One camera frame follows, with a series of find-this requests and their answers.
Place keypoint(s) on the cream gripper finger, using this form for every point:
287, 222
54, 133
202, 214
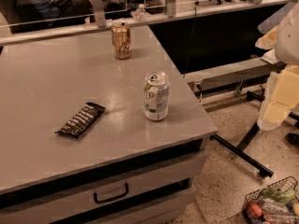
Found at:
268, 40
280, 98

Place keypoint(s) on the clear plastic water bottle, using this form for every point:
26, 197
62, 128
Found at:
140, 13

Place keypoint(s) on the wire basket with groceries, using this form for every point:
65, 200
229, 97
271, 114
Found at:
276, 203

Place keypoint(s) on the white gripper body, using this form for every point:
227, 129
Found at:
289, 37

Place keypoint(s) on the grey drawer with black handle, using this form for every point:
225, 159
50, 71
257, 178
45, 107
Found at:
149, 195

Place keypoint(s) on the white green 7up can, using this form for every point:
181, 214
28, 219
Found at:
156, 89

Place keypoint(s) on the dark chocolate rxbar wrapper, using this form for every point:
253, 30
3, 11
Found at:
82, 121

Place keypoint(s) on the black shoe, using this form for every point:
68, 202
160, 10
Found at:
293, 138

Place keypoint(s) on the black metal stand frame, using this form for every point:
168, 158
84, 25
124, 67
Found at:
239, 149

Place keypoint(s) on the seated person in blue shirt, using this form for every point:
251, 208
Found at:
75, 10

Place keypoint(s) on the gold brown soda can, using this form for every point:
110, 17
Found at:
121, 39

